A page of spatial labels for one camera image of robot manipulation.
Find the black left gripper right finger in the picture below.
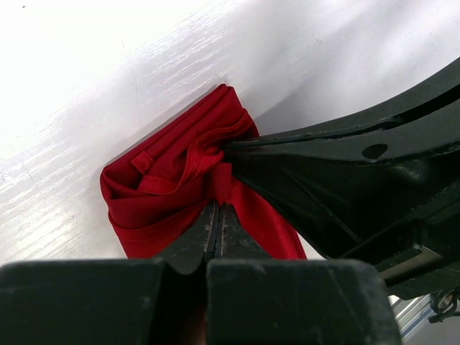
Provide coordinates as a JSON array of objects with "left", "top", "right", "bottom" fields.
[{"left": 207, "top": 205, "right": 401, "bottom": 344}]

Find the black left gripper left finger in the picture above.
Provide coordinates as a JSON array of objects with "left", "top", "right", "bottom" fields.
[{"left": 1, "top": 203, "right": 219, "bottom": 344}]

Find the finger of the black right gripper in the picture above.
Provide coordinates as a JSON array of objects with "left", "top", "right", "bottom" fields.
[
  {"left": 224, "top": 114, "right": 403, "bottom": 153},
  {"left": 225, "top": 143, "right": 431, "bottom": 266}
]

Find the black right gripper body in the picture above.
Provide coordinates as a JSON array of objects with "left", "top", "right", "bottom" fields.
[{"left": 373, "top": 61, "right": 459, "bottom": 300}]

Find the red cloth napkin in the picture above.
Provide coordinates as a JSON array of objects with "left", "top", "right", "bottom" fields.
[{"left": 100, "top": 84, "right": 305, "bottom": 259}]

